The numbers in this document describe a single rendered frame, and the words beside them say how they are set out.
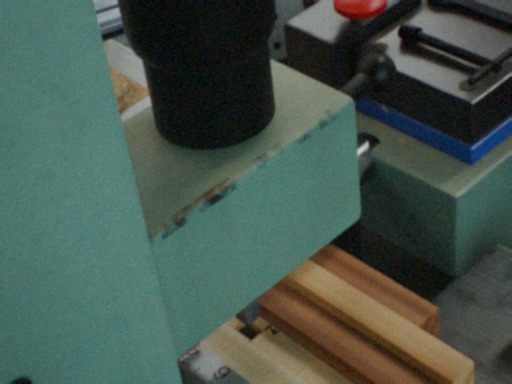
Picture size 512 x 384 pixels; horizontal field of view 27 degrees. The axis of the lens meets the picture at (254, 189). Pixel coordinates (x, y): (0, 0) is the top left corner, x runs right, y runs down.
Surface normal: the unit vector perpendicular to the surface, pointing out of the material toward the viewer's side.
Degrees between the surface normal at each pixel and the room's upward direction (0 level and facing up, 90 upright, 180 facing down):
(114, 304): 90
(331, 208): 90
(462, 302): 0
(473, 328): 0
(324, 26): 0
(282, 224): 90
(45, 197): 90
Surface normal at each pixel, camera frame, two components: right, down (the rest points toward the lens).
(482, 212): 0.69, 0.41
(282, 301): -0.11, -0.76
